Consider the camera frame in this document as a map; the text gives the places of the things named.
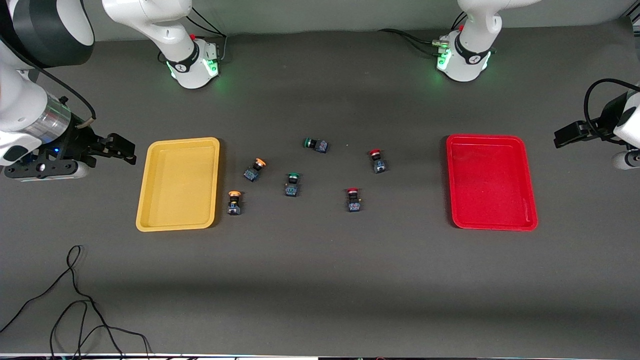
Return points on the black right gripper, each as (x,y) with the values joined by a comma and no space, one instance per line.
(80,140)

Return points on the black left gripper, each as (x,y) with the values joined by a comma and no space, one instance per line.
(601,124)

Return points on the yellow plastic tray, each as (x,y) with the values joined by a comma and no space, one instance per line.
(177,185)

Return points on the green push button switch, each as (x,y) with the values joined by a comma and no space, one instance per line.
(292,185)
(316,144)

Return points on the red plastic tray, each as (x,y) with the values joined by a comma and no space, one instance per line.
(490,182)

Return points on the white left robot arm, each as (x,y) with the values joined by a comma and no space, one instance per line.
(470,65)

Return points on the red push button switch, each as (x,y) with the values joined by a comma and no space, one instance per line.
(353,200)
(378,161)

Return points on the yellow push button switch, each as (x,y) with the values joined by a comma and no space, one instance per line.
(255,170)
(234,202)

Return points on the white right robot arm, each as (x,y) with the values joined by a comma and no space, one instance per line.
(170,20)

